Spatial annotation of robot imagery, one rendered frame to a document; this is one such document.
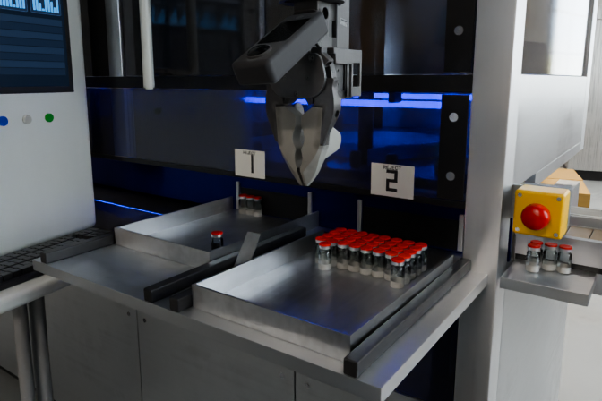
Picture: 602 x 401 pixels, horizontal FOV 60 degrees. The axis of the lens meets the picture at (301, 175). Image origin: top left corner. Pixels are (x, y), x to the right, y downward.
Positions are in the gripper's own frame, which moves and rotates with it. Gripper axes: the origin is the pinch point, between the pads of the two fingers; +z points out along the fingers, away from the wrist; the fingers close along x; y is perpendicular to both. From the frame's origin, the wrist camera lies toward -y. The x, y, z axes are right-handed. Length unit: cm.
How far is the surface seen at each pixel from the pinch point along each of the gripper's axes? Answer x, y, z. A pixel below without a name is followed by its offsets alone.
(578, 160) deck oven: 47, 652, 86
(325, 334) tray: -2.5, 1.4, 19.0
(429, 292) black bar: -7.4, 21.7, 19.7
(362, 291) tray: 2.6, 20.2, 21.5
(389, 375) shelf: -10.6, 1.8, 21.7
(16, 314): 101, 14, 50
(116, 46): 85, 39, -19
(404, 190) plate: 4.5, 38.9, 9.1
